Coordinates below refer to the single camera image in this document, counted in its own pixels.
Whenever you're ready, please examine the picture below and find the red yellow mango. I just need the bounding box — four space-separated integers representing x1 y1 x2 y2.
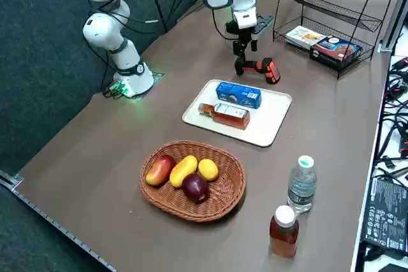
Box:
145 154 176 187

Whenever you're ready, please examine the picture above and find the black wire rack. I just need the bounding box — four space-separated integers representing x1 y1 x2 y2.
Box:
273 0 404 80

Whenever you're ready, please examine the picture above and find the brown wicker basket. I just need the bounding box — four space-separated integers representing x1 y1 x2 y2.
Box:
138 140 247 223

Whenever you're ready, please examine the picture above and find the black labelled device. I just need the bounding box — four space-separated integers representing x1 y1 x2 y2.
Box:
362 176 408 253

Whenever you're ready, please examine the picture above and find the small round yellow mango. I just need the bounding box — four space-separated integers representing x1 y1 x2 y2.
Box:
197 159 220 181

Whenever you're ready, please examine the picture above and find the white-capped amber tea bottle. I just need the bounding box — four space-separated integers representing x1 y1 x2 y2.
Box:
269 204 300 259

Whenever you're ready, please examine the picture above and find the silver table edge rail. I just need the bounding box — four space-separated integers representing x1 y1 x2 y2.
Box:
0 169 117 272

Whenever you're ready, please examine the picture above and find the blue Oreo cookie box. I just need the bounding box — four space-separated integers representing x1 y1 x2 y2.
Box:
215 81 263 110

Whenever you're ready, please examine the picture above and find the long yellow mango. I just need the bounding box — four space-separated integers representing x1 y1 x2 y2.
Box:
168 155 198 189

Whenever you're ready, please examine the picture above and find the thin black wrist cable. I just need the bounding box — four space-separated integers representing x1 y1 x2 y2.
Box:
211 7 237 42

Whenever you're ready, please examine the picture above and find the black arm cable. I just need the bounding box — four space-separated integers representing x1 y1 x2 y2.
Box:
95 0 205 34

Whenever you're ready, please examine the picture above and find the orange black barcode scanner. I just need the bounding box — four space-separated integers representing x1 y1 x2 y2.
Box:
234 57 282 85

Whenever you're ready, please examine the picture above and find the square amber tea bottle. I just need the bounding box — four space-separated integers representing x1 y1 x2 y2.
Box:
198 102 251 131

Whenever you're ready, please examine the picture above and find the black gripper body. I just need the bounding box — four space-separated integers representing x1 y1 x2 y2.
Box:
224 19 259 43

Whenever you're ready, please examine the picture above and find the dark red apple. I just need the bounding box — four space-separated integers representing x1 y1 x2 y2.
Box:
182 173 211 204

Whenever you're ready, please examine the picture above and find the aluminium frame post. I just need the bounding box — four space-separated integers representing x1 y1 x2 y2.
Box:
378 0 408 54

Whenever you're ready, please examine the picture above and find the red connector plug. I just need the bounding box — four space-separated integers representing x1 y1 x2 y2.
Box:
390 57 408 72

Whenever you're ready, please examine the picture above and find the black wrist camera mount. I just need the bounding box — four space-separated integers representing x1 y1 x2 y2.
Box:
254 13 275 36

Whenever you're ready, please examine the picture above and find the dark blue cookie box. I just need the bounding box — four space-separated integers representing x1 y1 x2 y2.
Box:
309 35 363 71

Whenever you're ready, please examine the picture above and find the clear water bottle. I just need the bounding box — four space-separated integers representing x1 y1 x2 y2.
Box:
286 155 318 213

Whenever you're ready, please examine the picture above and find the white snack box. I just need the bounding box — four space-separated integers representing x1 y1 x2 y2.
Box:
285 25 326 50

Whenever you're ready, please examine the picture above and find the white rectangular tray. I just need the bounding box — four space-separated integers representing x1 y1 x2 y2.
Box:
182 78 293 148

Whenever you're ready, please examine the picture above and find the green terminal block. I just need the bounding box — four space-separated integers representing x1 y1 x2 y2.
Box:
103 81 128 98

